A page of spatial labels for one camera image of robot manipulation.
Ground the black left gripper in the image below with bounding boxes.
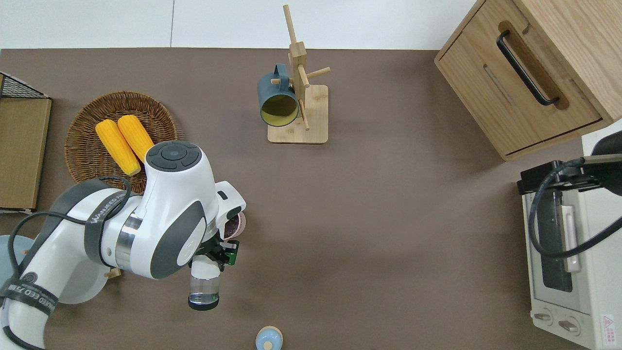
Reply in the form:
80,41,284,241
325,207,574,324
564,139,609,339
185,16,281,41
197,233,240,272

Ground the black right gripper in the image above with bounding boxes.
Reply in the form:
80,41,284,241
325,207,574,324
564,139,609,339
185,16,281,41
516,130,622,197

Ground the white bottle with clear base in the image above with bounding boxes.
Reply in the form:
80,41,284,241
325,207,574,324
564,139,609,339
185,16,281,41
188,258,222,312

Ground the pink mug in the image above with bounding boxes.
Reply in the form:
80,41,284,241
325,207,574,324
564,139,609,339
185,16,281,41
221,211,247,241

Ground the blue bell on wooden base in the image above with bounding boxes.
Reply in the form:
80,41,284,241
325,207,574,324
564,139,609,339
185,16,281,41
256,326,283,350

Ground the white toaster oven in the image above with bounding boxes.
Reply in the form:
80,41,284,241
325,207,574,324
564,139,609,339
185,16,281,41
518,131,622,350

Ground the wooden cabinet box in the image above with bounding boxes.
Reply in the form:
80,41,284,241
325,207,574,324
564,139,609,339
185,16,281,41
434,0,622,162

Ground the grey plate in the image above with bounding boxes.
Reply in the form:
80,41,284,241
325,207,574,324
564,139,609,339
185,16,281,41
56,265,111,305

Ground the brown table mat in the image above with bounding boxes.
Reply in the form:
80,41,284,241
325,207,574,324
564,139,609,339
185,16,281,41
0,48,586,350

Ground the yellow corn cob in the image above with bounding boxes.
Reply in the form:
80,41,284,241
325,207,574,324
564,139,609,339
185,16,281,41
96,119,141,176
118,115,156,163

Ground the wooden mug tree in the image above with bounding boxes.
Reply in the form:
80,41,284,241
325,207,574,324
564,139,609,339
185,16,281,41
267,5,331,144

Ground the brown wicker basket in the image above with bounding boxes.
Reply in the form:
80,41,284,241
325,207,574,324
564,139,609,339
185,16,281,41
65,91,178,195

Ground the dark blue mug yellow inside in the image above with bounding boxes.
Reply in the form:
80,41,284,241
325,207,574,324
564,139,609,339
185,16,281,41
257,64,300,128

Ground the light blue plate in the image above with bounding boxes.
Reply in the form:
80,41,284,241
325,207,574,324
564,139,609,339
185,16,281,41
0,235,27,292

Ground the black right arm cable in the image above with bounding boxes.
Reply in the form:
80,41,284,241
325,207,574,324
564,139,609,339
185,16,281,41
529,158,622,258

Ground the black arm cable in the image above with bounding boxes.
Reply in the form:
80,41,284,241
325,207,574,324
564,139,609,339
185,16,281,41
0,175,133,350
529,158,622,258

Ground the black cabinet handle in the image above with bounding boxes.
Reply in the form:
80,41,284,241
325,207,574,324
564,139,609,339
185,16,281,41
496,30,560,106

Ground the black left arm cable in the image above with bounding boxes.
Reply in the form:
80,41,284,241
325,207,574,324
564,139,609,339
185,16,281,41
0,175,133,350

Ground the wire shelf with wooden top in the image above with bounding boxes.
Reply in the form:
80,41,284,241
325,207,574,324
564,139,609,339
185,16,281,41
0,72,52,214

